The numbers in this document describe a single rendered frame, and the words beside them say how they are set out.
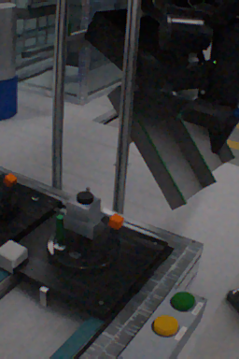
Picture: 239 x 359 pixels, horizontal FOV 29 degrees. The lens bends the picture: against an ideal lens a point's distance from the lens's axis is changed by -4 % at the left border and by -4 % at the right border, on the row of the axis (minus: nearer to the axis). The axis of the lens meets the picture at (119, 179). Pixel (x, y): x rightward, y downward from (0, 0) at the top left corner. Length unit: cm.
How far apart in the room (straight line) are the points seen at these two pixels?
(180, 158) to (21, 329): 53
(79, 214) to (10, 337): 25
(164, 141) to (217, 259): 30
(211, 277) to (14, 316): 45
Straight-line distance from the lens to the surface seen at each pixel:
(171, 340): 75
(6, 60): 166
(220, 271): 105
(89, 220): 81
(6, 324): 82
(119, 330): 75
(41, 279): 82
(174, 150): 106
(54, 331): 81
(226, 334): 92
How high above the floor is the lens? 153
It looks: 30 degrees down
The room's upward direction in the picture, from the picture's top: 5 degrees clockwise
